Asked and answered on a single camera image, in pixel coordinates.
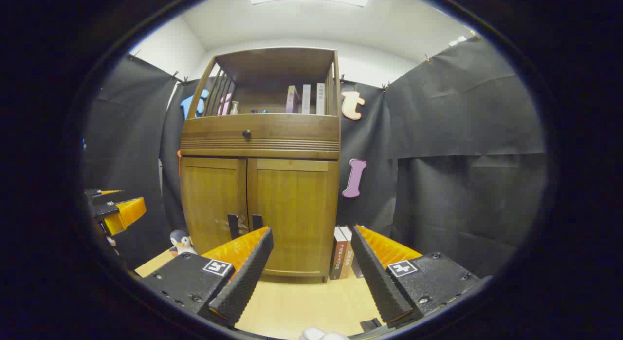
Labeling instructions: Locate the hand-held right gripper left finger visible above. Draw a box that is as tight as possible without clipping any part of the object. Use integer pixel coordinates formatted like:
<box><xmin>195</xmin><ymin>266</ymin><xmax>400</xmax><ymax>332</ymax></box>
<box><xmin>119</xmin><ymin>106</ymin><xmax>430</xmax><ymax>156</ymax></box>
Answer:
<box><xmin>141</xmin><ymin>227</ymin><xmax>274</xmax><ymax>329</ymax></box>

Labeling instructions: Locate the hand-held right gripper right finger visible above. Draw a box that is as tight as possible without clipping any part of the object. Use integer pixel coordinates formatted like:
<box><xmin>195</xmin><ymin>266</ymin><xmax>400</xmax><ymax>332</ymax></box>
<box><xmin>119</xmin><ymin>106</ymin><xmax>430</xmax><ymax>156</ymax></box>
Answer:
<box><xmin>350</xmin><ymin>225</ymin><xmax>480</xmax><ymax>329</ymax></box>

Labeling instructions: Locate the wooden cabinet door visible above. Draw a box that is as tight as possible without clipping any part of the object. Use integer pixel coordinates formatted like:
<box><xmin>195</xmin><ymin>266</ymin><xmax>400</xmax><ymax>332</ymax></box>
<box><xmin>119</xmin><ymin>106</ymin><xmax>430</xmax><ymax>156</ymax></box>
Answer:
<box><xmin>181</xmin><ymin>157</ymin><xmax>249</xmax><ymax>258</ymax></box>
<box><xmin>247</xmin><ymin>158</ymin><xmax>339</xmax><ymax>277</ymax></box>

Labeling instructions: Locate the wooden double-door shoe cabinet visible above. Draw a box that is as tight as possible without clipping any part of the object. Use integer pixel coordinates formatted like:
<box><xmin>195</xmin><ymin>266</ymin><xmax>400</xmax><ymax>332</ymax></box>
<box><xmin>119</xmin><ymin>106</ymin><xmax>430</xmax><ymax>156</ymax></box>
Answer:
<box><xmin>179</xmin><ymin>47</ymin><xmax>341</xmax><ymax>283</ymax></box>

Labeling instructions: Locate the wooden cabinet drawer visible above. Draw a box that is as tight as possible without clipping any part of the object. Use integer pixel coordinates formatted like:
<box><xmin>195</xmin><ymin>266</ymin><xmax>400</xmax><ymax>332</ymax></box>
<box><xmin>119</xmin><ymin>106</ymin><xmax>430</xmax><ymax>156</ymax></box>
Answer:
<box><xmin>181</xmin><ymin>113</ymin><xmax>340</xmax><ymax>153</ymax></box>

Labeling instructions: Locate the light brown book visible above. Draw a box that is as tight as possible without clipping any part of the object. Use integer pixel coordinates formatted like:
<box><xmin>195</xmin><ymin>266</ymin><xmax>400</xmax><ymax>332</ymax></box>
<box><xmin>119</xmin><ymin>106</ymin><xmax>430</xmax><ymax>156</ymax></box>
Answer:
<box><xmin>339</xmin><ymin>227</ymin><xmax>355</xmax><ymax>280</ymax></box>

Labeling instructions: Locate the dark brown book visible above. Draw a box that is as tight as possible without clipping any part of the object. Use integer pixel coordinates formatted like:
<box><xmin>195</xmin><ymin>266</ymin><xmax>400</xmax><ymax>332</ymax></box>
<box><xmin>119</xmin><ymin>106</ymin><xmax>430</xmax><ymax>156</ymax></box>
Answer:
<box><xmin>329</xmin><ymin>227</ymin><xmax>347</xmax><ymax>281</ymax></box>

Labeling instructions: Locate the penguin plush toy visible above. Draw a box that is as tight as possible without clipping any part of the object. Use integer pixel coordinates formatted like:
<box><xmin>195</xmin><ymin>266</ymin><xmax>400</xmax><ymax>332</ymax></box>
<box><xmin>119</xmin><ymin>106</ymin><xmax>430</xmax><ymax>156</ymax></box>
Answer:
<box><xmin>169</xmin><ymin>230</ymin><xmax>198</xmax><ymax>257</ymax></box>

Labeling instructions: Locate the black backdrop cloth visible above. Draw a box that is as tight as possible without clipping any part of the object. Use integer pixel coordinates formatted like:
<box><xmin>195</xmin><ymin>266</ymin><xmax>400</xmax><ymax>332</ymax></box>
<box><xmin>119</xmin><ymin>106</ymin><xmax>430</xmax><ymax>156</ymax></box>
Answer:
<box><xmin>83</xmin><ymin>36</ymin><xmax>548</xmax><ymax>277</ymax></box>

